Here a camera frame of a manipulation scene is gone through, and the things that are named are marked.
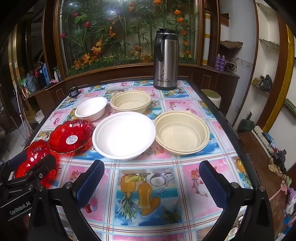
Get metal mop handle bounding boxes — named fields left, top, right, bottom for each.
left=16, top=85, right=31, bottom=139

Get stainless steel thermos jug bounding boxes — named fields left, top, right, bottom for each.
left=153, top=27, right=178, bottom=91

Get white power strip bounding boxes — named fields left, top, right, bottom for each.
left=251, top=126, right=275, bottom=158

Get dark green figurine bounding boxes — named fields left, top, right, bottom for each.
left=238, top=111, right=255, bottom=133

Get black wire basket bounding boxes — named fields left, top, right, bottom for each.
left=225, top=58, right=237, bottom=72

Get glass case with artificial flowers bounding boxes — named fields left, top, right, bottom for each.
left=54, top=0, right=201, bottom=78

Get black insulated bottle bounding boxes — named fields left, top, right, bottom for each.
left=35, top=62, right=48, bottom=88

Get white foam bowl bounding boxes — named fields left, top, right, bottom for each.
left=92, top=111, right=156, bottom=161

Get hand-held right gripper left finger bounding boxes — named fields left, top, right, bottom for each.
left=29, top=159, right=105, bottom=241

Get small white plate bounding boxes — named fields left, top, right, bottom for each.
left=74, top=97, right=108, bottom=122

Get purple white plush toy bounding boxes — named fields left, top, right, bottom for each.
left=284, top=188, right=296, bottom=216

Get grey blue bag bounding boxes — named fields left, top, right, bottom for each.
left=24, top=73, right=37, bottom=93

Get blue toy train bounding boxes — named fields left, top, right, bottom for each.
left=262, top=133, right=278, bottom=151

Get red glass plate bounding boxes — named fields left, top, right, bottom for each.
left=47, top=119, right=94, bottom=154

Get small red scalloped bowl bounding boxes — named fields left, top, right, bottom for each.
left=14, top=139, right=58, bottom=186

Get printed fruit tablecloth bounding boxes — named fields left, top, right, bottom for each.
left=23, top=80, right=255, bottom=241

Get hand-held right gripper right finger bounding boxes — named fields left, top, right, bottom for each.
left=199, top=160, right=276, bottom=241

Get beige plastic bowl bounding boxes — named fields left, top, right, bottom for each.
left=154, top=112, right=210, bottom=156
left=110, top=90, right=152, bottom=114

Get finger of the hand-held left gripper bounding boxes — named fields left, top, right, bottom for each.
left=0, top=151, right=28, bottom=181
left=7, top=154, right=57, bottom=193

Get brown wooden cabinet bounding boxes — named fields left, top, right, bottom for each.
left=23, top=62, right=241, bottom=121

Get black shoes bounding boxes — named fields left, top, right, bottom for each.
left=259, top=75, right=273, bottom=90

